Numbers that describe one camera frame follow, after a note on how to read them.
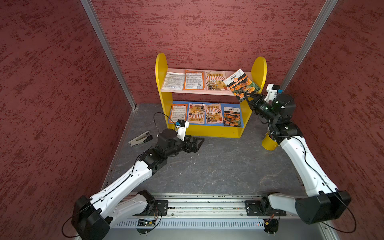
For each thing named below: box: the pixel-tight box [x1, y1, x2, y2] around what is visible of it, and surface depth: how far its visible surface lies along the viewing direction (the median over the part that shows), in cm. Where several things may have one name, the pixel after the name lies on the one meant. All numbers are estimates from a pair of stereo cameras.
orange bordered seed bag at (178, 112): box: [169, 103, 188, 123], surface depth 99 cm
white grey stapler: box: [128, 131, 153, 147], surface depth 99 cm
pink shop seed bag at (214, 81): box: [205, 70, 229, 91], surface depth 79 cm
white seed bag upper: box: [162, 71, 185, 91], surface depth 77 cm
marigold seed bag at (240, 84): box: [222, 68, 261, 102], surface depth 73 cm
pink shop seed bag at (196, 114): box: [188, 103, 205, 125], surface depth 99 cm
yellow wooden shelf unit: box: [155, 53, 267, 139], surface depth 81 cm
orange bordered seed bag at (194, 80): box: [183, 70, 205, 90], surface depth 79 cm
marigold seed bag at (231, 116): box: [223, 106, 241, 127], surface depth 97 cm
